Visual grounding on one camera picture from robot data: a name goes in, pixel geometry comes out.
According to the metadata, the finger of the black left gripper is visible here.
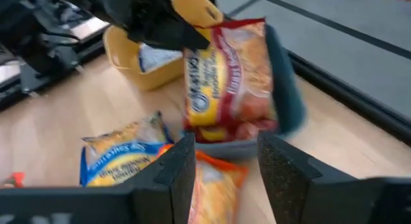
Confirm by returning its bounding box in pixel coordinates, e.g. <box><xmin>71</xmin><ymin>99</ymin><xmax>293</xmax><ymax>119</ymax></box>
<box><xmin>137</xmin><ymin>24</ymin><xmax>211</xmax><ymax>51</ymax></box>

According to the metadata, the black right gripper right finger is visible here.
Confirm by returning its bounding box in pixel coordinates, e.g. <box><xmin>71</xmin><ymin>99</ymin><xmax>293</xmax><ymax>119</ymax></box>
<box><xmin>256</xmin><ymin>131</ymin><xmax>370</xmax><ymax>224</ymax></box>

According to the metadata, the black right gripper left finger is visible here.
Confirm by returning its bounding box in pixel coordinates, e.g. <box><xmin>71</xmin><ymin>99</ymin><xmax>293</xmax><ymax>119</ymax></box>
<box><xmin>123</xmin><ymin>132</ymin><xmax>197</xmax><ymax>224</ymax></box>

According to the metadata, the blue Maruchan noodle pack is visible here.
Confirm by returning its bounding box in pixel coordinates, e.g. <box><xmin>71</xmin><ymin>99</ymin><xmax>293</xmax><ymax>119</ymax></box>
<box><xmin>138</xmin><ymin>42</ymin><xmax>184</xmax><ymax>73</ymax></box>
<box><xmin>79</xmin><ymin>110</ymin><xmax>176</xmax><ymax>188</ymax></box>

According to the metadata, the orange Maruchan noodle pack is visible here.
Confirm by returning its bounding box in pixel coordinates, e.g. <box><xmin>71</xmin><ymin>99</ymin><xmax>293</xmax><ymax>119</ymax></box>
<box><xmin>0</xmin><ymin>171</ymin><xmax>26</xmax><ymax>189</ymax></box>
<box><xmin>188</xmin><ymin>150</ymin><xmax>250</xmax><ymax>224</ymax></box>

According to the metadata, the red Maruchan noodle pack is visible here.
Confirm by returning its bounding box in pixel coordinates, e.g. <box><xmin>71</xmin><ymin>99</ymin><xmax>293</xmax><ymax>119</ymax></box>
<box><xmin>182</xmin><ymin>17</ymin><xmax>279</xmax><ymax>144</ymax></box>

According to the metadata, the yellow plastic bin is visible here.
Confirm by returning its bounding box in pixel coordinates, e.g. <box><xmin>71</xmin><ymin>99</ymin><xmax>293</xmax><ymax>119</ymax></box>
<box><xmin>102</xmin><ymin>0</ymin><xmax>224</xmax><ymax>92</ymax></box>

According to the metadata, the teal plastic bin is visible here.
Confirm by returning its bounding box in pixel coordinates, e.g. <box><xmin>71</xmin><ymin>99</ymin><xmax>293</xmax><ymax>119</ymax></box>
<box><xmin>179</xmin><ymin>23</ymin><xmax>306</xmax><ymax>160</ymax></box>

